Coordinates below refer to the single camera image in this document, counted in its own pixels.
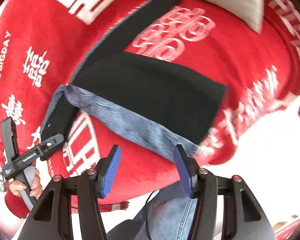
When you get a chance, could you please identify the black pants with blue trim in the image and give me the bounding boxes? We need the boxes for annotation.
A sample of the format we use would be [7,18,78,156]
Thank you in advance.
[41,0,227,160]

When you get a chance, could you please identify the person left hand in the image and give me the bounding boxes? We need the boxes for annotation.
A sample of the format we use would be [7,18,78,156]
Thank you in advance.
[8,168,43,197]

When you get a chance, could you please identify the person legs in jeans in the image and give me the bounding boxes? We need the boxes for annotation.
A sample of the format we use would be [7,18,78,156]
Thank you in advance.
[107,182,197,240]

